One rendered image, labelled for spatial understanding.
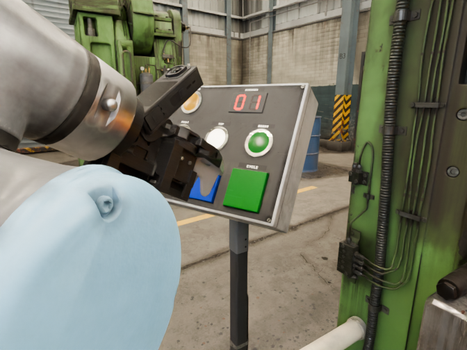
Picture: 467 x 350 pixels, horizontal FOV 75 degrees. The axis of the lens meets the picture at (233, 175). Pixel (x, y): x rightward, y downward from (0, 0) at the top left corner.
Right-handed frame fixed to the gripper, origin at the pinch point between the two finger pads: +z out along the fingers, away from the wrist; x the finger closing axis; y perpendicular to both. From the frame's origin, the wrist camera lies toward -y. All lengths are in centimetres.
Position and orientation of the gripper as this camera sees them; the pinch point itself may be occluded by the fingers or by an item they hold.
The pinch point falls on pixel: (217, 167)
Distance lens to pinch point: 47.2
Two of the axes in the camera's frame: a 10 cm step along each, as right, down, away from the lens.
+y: -2.7, 9.4, -1.9
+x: 8.4, 1.3, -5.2
